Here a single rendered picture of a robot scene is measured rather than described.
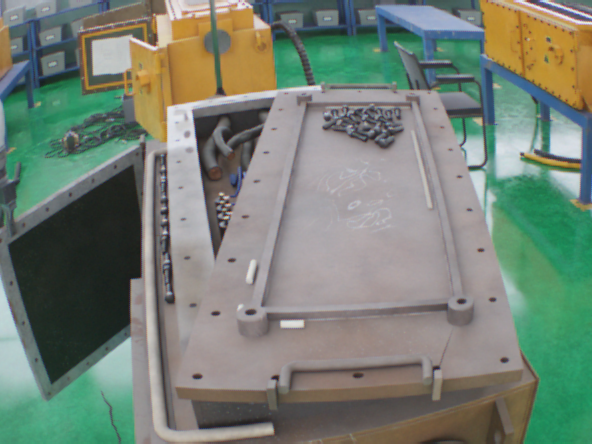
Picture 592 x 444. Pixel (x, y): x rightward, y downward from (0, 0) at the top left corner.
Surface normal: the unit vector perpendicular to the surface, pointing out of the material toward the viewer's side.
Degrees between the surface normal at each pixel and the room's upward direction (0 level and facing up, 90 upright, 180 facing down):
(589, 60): 90
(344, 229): 0
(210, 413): 90
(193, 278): 0
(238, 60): 90
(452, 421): 90
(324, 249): 0
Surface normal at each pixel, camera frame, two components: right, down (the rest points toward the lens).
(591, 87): 0.18, 0.42
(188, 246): -0.09, -0.89
